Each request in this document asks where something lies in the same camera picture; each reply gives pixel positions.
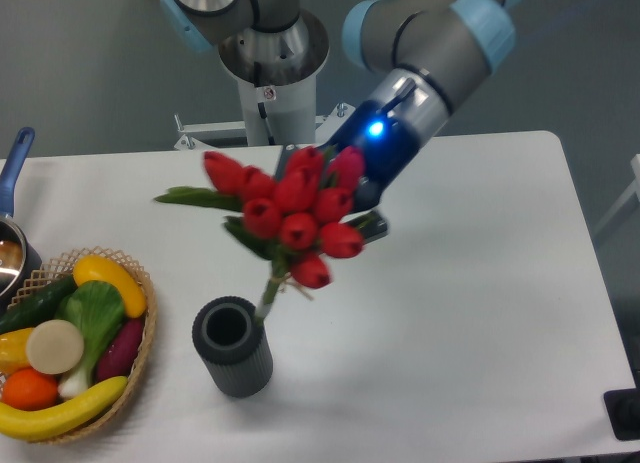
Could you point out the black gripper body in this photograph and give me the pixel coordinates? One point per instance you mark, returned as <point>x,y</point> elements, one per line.
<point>387,145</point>

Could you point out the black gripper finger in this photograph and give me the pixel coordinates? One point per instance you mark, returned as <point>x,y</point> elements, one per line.
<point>286,153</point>
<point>371,225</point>

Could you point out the red tulip bouquet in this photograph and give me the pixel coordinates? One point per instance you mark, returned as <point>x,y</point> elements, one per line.
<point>294,221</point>

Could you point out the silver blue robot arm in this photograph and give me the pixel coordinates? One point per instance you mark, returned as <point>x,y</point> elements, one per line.
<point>432,55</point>

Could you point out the dark grey ribbed vase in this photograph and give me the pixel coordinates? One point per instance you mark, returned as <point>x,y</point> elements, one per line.
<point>233,347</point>

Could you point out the green bok choy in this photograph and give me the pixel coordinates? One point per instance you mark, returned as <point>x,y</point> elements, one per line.
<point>96,309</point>

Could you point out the woven wicker basket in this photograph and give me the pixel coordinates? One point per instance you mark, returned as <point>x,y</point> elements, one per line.
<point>63,265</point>

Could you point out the purple sweet potato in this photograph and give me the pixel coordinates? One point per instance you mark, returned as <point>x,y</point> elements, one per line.
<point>118,358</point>

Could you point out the green cucumber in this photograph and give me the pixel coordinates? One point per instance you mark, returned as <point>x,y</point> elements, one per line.
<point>38,307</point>

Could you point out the beige round disc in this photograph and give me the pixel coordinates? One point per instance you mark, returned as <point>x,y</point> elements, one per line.
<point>54,347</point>

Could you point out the black device at table edge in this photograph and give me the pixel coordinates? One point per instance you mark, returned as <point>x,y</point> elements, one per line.
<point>623,412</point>

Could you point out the yellow bell pepper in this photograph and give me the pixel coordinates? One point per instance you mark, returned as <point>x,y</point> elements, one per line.
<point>13,355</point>

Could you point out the orange fruit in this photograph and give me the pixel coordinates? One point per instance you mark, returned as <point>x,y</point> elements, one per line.
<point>29,390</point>

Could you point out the yellow banana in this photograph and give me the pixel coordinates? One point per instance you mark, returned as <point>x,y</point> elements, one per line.
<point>32,426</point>

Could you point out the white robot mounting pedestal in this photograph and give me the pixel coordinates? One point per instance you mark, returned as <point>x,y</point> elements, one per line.
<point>271,115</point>

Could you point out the white frame at right edge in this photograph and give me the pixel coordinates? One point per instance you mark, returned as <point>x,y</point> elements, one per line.
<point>622,208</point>

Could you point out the blue handled saucepan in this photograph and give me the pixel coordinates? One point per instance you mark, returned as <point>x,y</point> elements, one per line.
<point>18,258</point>

